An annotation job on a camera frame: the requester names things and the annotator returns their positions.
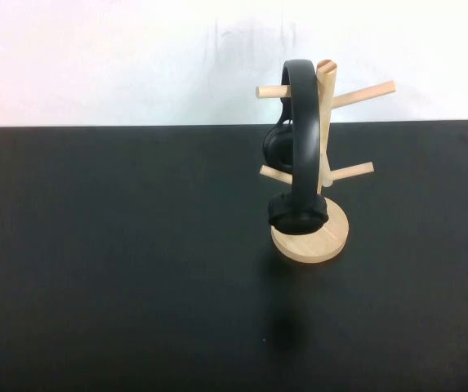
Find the black over-ear headphones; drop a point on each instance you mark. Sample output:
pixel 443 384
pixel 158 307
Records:
pixel 305 122

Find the wooden peg tree stand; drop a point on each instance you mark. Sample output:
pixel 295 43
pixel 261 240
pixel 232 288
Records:
pixel 311 247

